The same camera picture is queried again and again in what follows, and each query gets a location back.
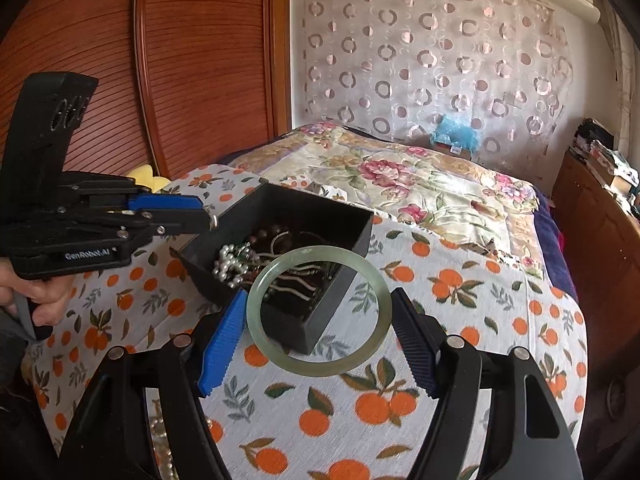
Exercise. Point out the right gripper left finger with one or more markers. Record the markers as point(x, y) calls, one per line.
point(110, 436)

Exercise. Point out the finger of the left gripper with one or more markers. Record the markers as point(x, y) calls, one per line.
point(165, 222)
point(165, 203)

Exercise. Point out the person's left hand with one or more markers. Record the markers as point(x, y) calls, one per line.
point(51, 297)

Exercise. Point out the yellow plush toy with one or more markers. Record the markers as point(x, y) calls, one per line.
point(144, 176)

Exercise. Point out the wooden wardrobe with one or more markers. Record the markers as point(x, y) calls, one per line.
point(182, 83)

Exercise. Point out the blue blanket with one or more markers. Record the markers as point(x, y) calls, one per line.
point(551, 244)

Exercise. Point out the wooden sideboard cabinet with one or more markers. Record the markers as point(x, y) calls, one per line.
point(601, 249)

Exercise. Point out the floral quilt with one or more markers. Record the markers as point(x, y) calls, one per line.
point(460, 201)

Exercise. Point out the circle pattern sheer curtain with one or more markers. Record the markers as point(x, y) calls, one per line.
point(393, 68)

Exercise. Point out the blue plush toy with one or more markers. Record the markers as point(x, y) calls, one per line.
point(452, 133)

